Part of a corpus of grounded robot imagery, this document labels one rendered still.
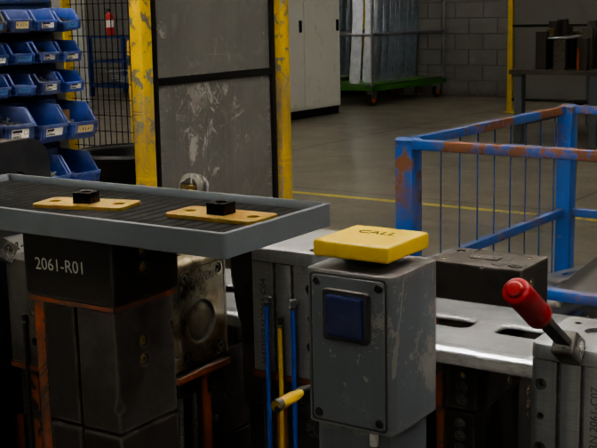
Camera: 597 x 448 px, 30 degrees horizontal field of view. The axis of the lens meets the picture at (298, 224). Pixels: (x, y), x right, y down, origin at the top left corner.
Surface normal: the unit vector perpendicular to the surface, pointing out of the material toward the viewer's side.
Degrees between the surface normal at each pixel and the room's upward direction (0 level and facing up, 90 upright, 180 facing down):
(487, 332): 0
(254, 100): 91
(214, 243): 90
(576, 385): 90
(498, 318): 0
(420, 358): 90
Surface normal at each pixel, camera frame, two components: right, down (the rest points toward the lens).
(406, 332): 0.83, 0.09
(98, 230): -0.55, 0.17
